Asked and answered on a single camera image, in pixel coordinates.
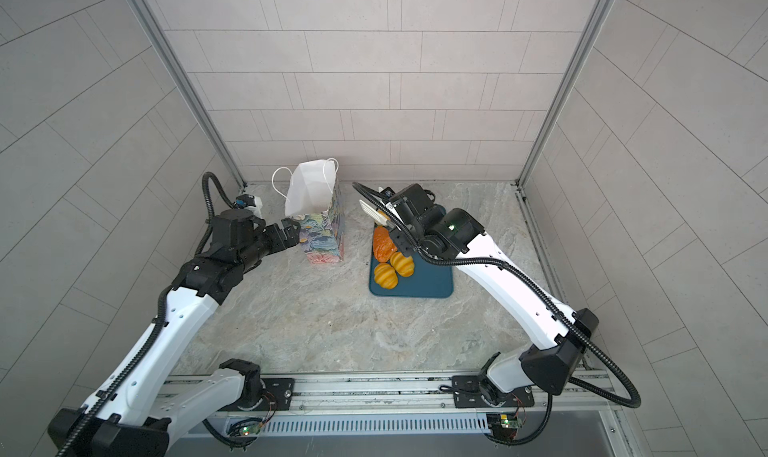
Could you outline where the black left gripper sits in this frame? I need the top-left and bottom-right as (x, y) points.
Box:
(234, 217), (302, 274)

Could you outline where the floral paper bag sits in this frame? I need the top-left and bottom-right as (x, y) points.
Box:
(271, 157), (344, 264)

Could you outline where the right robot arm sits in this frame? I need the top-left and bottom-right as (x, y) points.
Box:
(384, 184), (586, 406)

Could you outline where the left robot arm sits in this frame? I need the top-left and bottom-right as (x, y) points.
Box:
(48, 209), (300, 456)

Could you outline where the brown fake croissant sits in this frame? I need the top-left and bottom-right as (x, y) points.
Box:
(372, 226), (398, 263)

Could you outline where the teal tray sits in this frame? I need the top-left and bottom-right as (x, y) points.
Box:
(369, 227), (454, 299)

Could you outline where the left circuit board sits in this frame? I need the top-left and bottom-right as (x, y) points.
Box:
(228, 417), (264, 438)

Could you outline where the circuit board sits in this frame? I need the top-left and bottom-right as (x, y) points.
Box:
(486, 413), (525, 444)
(228, 417), (264, 438)

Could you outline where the right circuit board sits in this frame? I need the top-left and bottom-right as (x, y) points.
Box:
(486, 413), (525, 444)

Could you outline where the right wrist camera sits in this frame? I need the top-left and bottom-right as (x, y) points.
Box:
(379, 187), (395, 201)

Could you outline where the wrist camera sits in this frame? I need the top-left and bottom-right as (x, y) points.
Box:
(233, 193), (263, 219)
(379, 187), (395, 201)

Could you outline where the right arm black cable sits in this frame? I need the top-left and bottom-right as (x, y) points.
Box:
(351, 181), (642, 447)

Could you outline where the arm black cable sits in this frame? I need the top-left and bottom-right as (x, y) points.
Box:
(351, 181), (642, 447)
(53, 171), (247, 457)

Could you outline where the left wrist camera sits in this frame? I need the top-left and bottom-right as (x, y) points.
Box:
(233, 193), (263, 219)

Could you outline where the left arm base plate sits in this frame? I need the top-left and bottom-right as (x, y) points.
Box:
(237, 378), (296, 412)

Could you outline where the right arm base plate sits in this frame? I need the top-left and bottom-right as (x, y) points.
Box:
(448, 375), (535, 410)

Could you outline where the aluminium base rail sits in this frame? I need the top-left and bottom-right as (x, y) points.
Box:
(155, 368), (619, 417)

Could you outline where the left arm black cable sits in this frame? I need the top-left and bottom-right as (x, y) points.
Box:
(53, 171), (247, 457)

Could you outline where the left corner aluminium post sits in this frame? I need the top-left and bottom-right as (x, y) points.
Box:
(127, 0), (247, 187)

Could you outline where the corner aluminium post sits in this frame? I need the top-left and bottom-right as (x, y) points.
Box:
(127, 0), (247, 187)
(517, 0), (625, 185)

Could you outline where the right corner aluminium post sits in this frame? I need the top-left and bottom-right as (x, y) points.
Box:
(517, 0), (625, 185)

